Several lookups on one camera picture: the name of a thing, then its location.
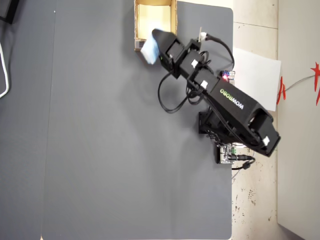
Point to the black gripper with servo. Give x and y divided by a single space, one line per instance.
176 51

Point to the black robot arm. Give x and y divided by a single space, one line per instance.
232 105

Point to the open cardboard box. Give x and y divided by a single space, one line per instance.
155 17

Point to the small board with red LED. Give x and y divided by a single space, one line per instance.
228 76

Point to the white paper sheet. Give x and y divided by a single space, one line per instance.
260 75

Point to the large dark grey textured mat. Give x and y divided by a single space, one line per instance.
125 150

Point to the motor controller circuit board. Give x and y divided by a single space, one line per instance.
225 155

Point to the black flat device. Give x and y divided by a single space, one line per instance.
7 10

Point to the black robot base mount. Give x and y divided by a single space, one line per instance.
206 125

